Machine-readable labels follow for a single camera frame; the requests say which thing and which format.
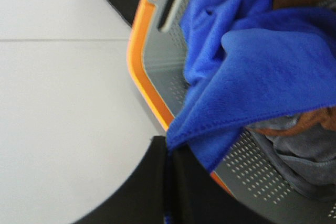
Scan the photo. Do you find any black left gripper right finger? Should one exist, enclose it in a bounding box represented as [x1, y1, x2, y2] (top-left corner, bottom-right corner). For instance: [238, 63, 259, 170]
[170, 146, 268, 223]

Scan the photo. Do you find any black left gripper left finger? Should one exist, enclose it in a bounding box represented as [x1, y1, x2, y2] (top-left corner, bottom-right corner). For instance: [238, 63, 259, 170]
[76, 136, 166, 223]

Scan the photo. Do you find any blue microfibre towel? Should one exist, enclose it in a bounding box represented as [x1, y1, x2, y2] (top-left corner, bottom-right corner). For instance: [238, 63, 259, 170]
[163, 0, 336, 224]

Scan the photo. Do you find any grey towel in basket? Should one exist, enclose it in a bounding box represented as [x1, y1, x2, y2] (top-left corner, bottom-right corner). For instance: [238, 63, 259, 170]
[209, 0, 336, 200]

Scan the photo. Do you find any grey perforated laundry basket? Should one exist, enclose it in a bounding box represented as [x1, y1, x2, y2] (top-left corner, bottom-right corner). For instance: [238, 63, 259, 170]
[128, 0, 335, 223]

